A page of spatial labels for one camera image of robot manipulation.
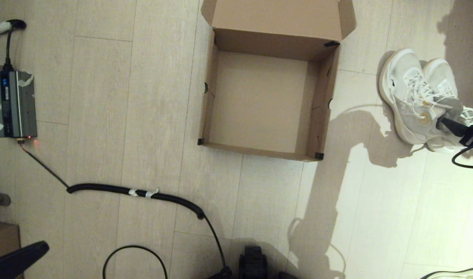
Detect white lace-up sneaker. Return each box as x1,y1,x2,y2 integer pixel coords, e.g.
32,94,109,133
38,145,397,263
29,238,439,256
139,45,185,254
422,58,473,152
378,48,459,145

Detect brown cardboard shoe box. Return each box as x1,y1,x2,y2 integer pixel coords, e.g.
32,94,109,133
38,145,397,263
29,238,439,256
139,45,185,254
198,0,357,162

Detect black grey robot base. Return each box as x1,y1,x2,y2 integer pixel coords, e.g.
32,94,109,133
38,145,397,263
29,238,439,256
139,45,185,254
209,245,299,279

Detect small brown cardboard box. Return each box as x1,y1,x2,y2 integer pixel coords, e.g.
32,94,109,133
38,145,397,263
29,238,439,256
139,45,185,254
0,222,22,279

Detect grey white chunky sneaker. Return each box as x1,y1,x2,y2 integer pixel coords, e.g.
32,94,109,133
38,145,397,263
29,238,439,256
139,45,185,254
420,267,473,279

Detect grey power supply unit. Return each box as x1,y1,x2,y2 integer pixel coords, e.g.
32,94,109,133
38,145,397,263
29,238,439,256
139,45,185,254
0,71,38,139

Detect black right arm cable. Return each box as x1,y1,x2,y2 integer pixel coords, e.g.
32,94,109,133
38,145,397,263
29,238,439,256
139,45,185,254
451,144,473,169

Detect thin black cable loop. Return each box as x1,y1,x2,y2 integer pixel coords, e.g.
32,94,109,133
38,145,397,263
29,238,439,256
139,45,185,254
103,245,169,279

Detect black corrugated cable conduit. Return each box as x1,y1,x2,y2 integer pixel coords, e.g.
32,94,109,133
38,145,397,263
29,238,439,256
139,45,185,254
19,139,232,279

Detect black power cord with tape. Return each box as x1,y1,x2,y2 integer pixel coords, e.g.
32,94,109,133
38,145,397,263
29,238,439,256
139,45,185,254
0,19,27,72

